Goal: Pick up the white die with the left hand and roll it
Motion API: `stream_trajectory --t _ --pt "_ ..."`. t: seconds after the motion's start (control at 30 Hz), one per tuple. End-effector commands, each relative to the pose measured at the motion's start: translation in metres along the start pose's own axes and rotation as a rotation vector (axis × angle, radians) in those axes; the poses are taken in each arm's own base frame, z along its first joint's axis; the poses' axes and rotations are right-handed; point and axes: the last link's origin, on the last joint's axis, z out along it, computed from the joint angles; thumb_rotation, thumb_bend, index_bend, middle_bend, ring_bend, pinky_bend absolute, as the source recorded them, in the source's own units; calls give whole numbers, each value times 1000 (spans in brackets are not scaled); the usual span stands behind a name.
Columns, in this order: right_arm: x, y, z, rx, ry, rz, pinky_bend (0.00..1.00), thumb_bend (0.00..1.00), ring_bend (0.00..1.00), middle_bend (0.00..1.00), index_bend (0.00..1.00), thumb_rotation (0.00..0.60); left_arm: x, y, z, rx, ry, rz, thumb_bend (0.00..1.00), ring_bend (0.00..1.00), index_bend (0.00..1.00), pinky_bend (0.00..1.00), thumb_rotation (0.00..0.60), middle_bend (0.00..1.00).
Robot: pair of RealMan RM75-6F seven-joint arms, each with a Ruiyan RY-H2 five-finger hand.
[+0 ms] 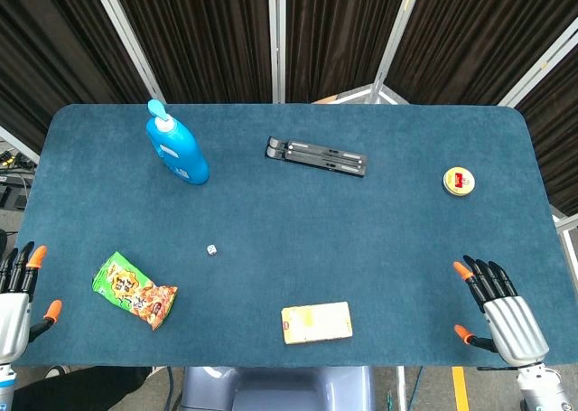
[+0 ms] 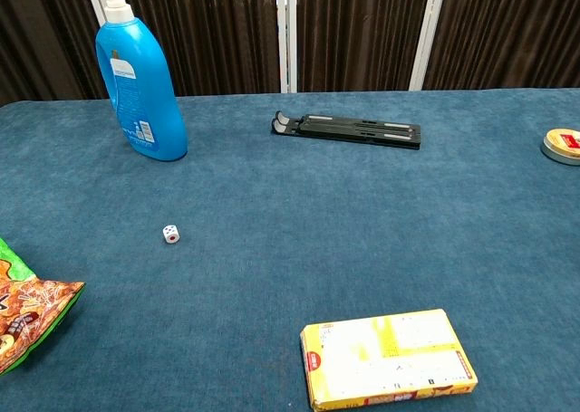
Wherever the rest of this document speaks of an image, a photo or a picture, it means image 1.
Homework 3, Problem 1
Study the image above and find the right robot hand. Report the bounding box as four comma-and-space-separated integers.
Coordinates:
452, 255, 551, 368

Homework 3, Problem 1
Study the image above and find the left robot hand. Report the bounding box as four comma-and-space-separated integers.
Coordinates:
0, 241, 64, 366

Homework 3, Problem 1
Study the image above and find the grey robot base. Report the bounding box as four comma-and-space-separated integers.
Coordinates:
180, 365, 377, 411

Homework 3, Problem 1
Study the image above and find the black trouser leg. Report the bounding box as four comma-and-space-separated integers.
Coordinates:
12, 366, 153, 411

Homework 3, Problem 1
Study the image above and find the green snack bag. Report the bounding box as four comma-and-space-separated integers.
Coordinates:
91, 250, 179, 332

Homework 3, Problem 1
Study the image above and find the round yellow tin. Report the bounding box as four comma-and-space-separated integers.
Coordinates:
442, 167, 477, 200

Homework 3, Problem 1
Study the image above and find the yellow rectangular box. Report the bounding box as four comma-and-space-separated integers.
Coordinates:
280, 301, 354, 346

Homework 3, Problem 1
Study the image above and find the blue pump bottle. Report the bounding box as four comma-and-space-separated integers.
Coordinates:
144, 98, 211, 186

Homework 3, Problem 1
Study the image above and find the blue table cloth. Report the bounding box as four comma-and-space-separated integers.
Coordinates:
8, 102, 571, 369

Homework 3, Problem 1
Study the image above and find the black folding stand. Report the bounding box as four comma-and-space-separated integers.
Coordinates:
264, 135, 369, 178

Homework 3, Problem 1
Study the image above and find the dark folding screen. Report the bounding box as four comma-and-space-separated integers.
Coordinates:
0, 0, 578, 218

